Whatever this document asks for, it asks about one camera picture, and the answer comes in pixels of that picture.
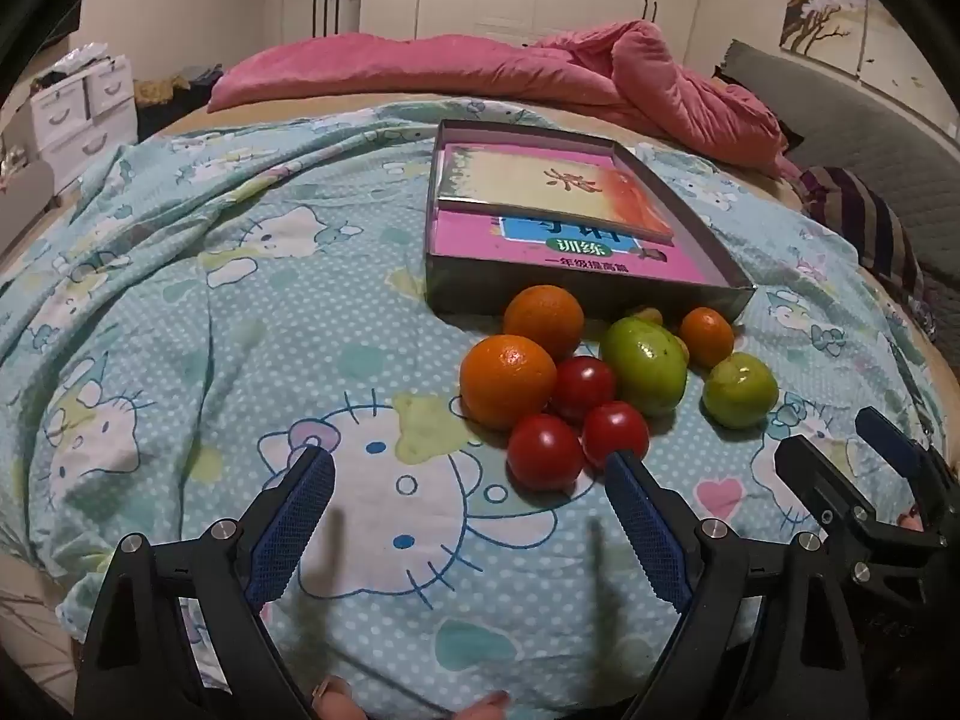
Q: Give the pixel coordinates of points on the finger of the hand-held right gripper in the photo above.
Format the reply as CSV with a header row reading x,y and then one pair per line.
x,y
892,444
825,487

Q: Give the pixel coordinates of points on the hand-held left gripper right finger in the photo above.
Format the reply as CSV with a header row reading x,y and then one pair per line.
x,y
645,525

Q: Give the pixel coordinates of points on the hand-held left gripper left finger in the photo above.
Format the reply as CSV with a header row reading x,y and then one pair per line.
x,y
296,517

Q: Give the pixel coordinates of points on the red tomato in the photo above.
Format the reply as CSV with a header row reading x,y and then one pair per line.
x,y
585,386
545,454
615,431

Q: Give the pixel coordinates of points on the small orange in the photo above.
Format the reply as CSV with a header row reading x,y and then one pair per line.
x,y
706,336

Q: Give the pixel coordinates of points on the brown longan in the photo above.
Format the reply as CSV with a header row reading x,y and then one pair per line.
x,y
646,315

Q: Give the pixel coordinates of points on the grey cardboard box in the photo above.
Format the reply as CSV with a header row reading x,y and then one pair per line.
x,y
480,285

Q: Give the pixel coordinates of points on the person's left hand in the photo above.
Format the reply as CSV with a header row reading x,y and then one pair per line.
x,y
337,697

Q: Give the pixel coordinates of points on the cartoon cat printed bedsheet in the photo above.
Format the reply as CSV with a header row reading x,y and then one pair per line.
x,y
225,360

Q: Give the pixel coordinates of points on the striped pillow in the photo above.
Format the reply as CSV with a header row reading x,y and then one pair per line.
x,y
862,217

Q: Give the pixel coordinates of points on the grey padded headboard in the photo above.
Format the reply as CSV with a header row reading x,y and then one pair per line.
x,y
862,127

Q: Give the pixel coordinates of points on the pink workbook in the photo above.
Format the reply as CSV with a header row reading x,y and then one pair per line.
x,y
472,236

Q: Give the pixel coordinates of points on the beige cover book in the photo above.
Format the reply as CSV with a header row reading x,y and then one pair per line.
x,y
540,187

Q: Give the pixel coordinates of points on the brown fuzzy cloth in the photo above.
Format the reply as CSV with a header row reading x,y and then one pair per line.
x,y
157,92

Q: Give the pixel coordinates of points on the white drawer unit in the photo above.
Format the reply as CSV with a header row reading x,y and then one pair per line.
x,y
75,112

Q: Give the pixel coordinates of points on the pink duvet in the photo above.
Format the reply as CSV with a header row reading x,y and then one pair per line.
x,y
450,64

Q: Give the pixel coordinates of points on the white plastic bag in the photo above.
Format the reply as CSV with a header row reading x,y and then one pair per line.
x,y
75,64

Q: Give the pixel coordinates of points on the tree wall painting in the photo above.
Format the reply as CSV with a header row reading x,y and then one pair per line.
x,y
817,15

